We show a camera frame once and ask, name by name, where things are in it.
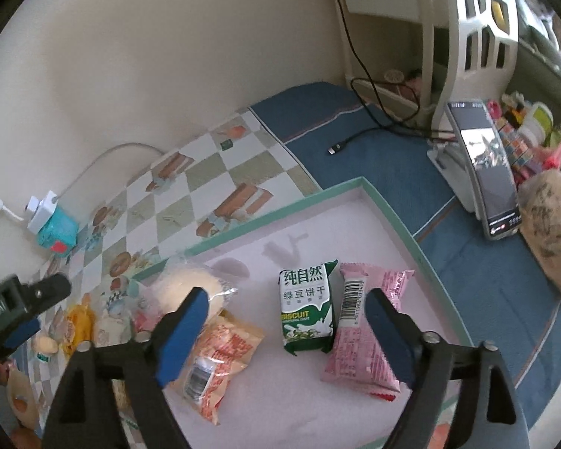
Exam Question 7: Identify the teal toy box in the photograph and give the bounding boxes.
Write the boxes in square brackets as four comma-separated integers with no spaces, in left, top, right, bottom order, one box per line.
[37,206,79,258]

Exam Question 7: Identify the pile of colourful toys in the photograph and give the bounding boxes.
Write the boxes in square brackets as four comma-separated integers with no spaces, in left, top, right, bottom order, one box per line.
[488,94,561,183]

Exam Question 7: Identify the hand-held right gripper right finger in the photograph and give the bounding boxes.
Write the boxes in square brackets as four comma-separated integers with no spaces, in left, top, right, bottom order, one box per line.
[365,288,531,449]

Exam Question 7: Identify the white curved cable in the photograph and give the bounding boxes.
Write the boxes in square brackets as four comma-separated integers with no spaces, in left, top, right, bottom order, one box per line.
[58,143,166,199]

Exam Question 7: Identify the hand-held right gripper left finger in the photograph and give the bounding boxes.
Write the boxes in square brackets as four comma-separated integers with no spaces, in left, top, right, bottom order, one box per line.
[42,287,211,449]

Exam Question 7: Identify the large pink snack packet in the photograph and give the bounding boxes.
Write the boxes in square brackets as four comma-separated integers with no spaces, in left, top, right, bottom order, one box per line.
[320,262,417,403]

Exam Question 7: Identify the grey green sofa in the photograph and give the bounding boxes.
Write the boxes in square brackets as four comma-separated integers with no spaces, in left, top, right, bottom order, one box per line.
[509,0,561,99]

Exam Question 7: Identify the orange snack packet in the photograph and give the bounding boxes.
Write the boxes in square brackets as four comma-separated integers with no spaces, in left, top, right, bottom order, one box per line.
[171,311,266,426]

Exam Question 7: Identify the black cable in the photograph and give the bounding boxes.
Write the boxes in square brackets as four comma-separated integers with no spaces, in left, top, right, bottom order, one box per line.
[309,0,450,156]

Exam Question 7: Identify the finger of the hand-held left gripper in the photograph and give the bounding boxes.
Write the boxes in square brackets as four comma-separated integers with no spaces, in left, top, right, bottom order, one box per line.
[21,274,72,314]
[0,315,43,361]

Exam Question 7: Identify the brown round pastry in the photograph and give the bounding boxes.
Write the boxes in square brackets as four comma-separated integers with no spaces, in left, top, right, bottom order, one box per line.
[7,369,40,431]

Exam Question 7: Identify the green and white biscuit packet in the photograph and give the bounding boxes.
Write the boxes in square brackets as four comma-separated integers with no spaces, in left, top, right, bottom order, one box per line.
[278,259,340,356]

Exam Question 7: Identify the white snack packet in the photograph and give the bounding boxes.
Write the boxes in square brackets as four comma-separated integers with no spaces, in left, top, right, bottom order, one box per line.
[93,311,134,349]

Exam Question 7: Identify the yellow pudding cup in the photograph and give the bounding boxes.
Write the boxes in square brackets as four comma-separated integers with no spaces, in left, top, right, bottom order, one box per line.
[34,332,59,363]

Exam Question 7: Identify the yellow snack packet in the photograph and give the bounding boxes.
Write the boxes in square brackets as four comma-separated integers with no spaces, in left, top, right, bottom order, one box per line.
[61,304,96,354]

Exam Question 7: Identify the round bread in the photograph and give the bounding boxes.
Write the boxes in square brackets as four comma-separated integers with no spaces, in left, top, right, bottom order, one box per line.
[150,264,239,319]

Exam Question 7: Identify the clear bag of brown snacks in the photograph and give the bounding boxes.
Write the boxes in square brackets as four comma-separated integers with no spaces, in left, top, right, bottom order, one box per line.
[516,168,561,302]

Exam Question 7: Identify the smartphone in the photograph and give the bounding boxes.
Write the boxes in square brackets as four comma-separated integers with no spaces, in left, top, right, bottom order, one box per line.
[445,100,522,241]

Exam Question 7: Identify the white phone stand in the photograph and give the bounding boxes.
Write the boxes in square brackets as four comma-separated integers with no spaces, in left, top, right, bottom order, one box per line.
[425,143,482,220]

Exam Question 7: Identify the white tray with teal rim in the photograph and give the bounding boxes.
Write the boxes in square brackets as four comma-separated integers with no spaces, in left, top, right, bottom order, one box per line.
[135,177,478,449]

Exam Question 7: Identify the white lattice furniture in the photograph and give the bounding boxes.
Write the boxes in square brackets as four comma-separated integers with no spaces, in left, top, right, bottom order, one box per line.
[325,0,519,125]

